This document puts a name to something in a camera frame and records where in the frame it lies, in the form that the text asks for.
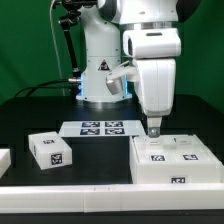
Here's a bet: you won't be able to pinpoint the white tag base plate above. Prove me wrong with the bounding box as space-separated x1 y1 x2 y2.
59 120 145 137

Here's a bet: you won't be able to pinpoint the white cabinet top block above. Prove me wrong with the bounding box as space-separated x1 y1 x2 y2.
28 132 72 170

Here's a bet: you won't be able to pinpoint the white left fence block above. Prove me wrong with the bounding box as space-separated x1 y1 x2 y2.
0 149 11 178

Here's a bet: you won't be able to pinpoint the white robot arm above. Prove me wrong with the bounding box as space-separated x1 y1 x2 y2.
81 0 201 138

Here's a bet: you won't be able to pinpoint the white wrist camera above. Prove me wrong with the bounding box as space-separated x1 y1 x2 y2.
106 61 138 95

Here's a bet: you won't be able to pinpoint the white front fence bar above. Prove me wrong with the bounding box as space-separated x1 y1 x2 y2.
0 183 224 213

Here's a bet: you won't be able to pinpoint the black cables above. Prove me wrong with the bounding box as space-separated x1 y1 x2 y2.
13 78 78 98

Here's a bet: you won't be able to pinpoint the grey cable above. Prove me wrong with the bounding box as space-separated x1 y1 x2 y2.
49 0 66 97

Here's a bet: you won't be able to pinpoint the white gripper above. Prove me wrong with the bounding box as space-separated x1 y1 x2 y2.
123 28 181 138

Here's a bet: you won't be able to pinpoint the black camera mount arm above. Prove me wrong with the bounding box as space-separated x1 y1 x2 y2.
53 0 97 96

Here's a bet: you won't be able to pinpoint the white door panel with knob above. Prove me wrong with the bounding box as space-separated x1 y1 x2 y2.
164 135 219 164

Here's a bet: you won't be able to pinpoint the white cabinet body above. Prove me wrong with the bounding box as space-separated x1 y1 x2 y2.
129 137 224 184

